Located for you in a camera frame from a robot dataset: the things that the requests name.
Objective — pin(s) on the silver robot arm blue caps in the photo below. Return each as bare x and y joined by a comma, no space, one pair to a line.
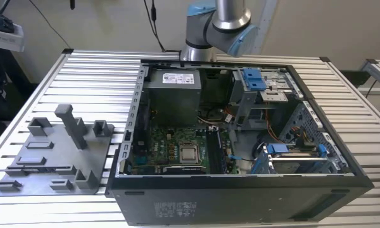
228,26

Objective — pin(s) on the black RAM slot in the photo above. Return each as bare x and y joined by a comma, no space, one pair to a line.
208,152

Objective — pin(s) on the RAM stick blue edge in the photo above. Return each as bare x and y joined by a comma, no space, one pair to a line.
222,154

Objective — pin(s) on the black table corner cap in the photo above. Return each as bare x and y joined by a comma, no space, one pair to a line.
68,50
324,59
372,61

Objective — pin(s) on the grey plastic parts rack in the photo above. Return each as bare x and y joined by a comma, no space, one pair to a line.
60,152

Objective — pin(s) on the black case fan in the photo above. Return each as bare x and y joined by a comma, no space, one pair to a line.
143,123

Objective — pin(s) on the grey power supply unit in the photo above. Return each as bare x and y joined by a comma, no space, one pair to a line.
174,107

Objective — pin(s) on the blue expansion slot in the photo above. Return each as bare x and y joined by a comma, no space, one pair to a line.
140,159

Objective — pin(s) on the green motherboard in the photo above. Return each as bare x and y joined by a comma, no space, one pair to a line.
164,140

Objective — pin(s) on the silver CPU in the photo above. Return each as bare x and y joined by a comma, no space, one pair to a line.
190,155

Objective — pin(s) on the black graphics card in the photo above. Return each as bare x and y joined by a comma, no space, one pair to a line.
183,169

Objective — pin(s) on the grey metal drive cage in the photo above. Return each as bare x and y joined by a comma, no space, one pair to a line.
246,104

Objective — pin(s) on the blue plastic drive carrier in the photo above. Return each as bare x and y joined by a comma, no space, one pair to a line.
252,76

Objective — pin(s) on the black PC case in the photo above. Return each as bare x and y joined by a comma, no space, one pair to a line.
224,202

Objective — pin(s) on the blue disk carrier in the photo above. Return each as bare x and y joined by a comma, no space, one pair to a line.
276,148

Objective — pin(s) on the silver hard disk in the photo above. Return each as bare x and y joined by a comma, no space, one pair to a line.
299,164

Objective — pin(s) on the black chair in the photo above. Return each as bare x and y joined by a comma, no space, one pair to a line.
355,77

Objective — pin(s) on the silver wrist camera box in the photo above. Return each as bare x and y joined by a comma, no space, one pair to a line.
10,38

